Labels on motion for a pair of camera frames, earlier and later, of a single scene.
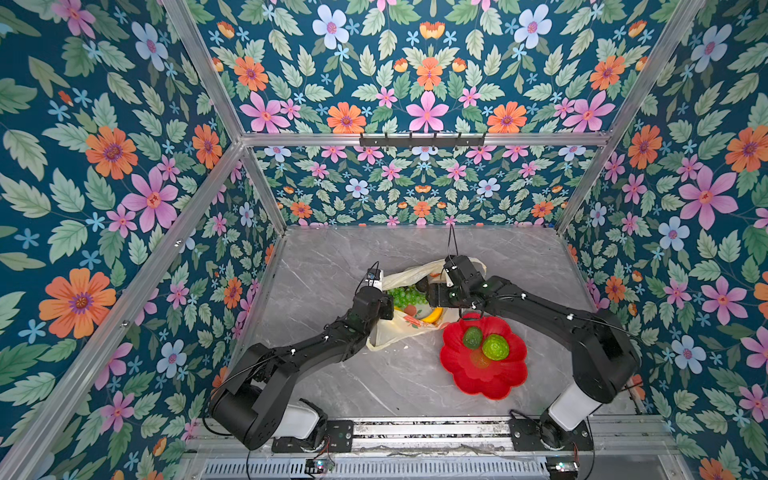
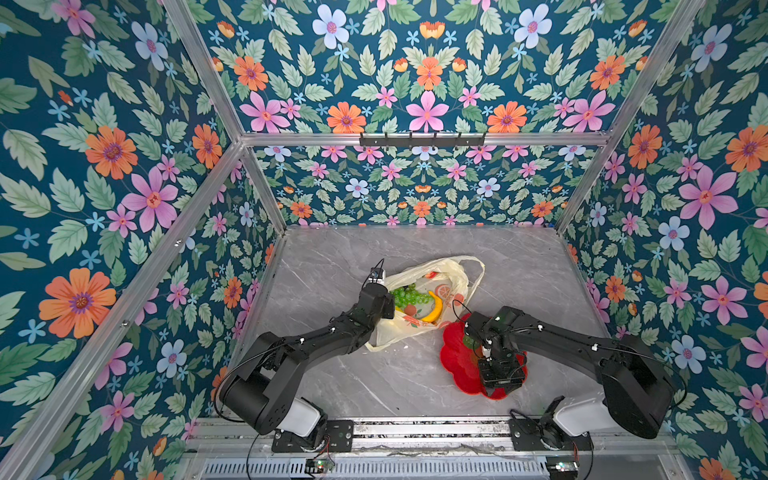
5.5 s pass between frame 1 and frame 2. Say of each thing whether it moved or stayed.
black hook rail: stayed
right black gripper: moved
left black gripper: stayed
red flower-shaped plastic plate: stayed
